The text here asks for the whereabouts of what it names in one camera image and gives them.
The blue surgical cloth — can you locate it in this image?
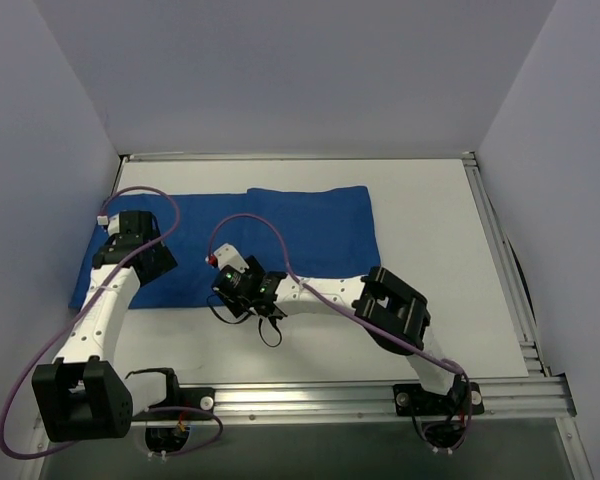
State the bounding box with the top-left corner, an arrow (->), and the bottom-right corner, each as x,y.
68,185 -> 383,312

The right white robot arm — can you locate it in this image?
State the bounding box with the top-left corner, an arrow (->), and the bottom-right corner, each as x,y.
208,249 -> 463,413

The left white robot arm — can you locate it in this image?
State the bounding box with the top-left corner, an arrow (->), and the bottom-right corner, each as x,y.
32,211 -> 182,443

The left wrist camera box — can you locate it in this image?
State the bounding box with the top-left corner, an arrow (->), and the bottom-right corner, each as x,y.
97,214 -> 121,237

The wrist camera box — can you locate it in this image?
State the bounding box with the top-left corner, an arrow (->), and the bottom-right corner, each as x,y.
205,243 -> 248,271
97,214 -> 121,237

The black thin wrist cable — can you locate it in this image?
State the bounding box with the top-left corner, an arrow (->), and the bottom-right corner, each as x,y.
205,293 -> 283,348

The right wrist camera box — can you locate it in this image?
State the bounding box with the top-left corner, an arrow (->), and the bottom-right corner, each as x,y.
205,243 -> 248,271

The back aluminium frame rail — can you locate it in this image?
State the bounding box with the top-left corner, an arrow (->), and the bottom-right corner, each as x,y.
123,151 -> 477,163

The aluminium frame rail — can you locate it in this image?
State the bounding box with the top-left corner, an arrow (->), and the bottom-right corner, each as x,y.
462,152 -> 551,377
123,151 -> 477,163
33,377 -> 577,430

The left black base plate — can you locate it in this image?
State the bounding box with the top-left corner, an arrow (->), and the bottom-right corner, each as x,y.
133,387 -> 216,422

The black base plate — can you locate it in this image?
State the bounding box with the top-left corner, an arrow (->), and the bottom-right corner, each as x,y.
392,380 -> 485,417
133,387 -> 216,422

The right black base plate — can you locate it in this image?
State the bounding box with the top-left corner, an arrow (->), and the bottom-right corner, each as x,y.
392,380 -> 485,417

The right aluminium frame rail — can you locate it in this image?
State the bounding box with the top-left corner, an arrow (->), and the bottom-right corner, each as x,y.
462,152 -> 551,377

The front aluminium frame rail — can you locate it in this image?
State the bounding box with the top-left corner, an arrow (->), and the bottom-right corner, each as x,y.
33,377 -> 577,430

